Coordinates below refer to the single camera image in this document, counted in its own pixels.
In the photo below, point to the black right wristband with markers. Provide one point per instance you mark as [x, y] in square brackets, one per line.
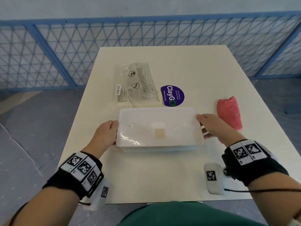
[261, 171]

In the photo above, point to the green shirt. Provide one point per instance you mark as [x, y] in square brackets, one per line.
[188, 215]

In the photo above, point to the pink cleaning cloth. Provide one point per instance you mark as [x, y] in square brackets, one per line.
[230, 112]

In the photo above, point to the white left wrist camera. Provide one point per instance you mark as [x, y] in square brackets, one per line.
[96, 200]

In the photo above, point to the person's left forearm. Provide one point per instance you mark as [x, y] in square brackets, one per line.
[40, 207]

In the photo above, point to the blue mesh fence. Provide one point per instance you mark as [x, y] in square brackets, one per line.
[141, 18]

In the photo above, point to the round purple table sticker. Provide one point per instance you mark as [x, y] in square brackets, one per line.
[172, 96]

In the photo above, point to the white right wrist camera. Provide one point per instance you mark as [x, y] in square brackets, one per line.
[214, 183]

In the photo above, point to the black left wristband with markers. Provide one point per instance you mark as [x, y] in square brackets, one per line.
[61, 181]

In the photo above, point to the person's right hand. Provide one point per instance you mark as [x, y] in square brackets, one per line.
[218, 130]

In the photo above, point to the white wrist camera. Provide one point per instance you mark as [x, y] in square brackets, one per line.
[96, 200]
[214, 183]

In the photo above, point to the person's left hand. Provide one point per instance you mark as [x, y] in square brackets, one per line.
[103, 136]

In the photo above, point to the black wristband with markers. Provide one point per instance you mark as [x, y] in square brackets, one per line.
[61, 181]
[261, 171]

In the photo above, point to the clear plastic tissue packet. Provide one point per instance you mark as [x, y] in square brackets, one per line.
[138, 91]

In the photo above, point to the person's right forearm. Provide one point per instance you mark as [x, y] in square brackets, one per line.
[275, 202]

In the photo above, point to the white tissue box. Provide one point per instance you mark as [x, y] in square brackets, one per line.
[160, 148]

